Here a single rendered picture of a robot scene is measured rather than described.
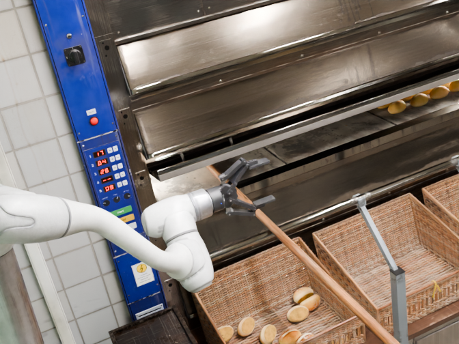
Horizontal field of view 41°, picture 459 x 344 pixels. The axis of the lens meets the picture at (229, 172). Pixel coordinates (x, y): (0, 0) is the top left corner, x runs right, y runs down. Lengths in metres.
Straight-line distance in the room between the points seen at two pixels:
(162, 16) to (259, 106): 0.53
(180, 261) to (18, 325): 0.45
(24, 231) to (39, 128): 0.91
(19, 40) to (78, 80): 0.23
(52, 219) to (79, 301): 1.19
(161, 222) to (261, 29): 0.95
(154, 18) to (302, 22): 0.60
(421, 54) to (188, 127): 1.10
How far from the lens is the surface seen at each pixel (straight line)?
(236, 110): 2.42
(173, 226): 1.78
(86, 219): 1.50
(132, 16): 2.23
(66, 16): 2.13
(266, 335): 2.61
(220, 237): 2.61
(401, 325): 2.51
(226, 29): 2.35
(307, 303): 2.73
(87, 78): 2.18
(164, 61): 2.27
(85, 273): 2.51
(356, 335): 2.65
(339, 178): 2.80
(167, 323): 2.49
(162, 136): 2.34
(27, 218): 1.37
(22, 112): 2.21
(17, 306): 1.62
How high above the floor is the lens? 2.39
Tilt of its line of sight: 27 degrees down
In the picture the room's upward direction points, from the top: 11 degrees counter-clockwise
